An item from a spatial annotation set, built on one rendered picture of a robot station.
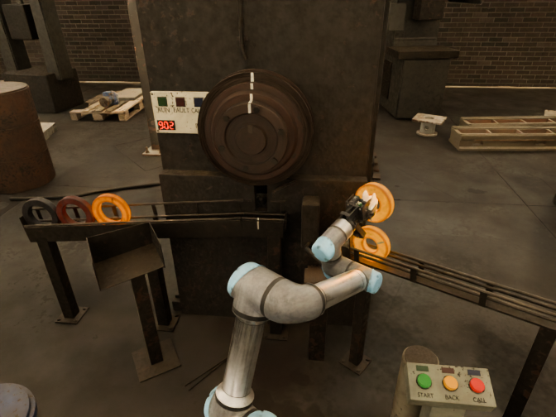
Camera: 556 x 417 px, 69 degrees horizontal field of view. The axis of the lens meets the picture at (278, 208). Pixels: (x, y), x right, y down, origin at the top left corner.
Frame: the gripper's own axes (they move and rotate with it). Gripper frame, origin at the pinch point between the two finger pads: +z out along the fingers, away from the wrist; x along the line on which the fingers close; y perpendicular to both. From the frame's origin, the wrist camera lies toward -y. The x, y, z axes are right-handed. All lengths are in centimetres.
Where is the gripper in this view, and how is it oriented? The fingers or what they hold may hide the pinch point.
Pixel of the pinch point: (374, 198)
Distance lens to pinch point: 156.7
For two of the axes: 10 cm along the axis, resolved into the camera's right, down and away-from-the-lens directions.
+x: -7.5, -3.1, 5.8
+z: 6.4, -5.8, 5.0
